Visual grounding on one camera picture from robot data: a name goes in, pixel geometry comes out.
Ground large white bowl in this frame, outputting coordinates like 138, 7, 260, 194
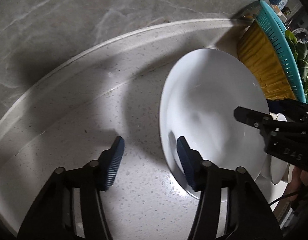
159, 48, 269, 198

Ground teal colander basket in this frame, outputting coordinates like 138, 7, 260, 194
254, 1, 308, 103

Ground green leafy vegetables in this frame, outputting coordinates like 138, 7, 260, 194
285, 30, 308, 100

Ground person's right hand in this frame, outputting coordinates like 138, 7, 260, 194
286, 166, 308, 194

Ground yellow basin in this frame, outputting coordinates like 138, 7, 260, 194
237, 21, 296, 100

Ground small white bowl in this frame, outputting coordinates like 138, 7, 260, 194
260, 113, 291, 185

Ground black power cable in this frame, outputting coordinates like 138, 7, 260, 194
268, 182, 308, 207

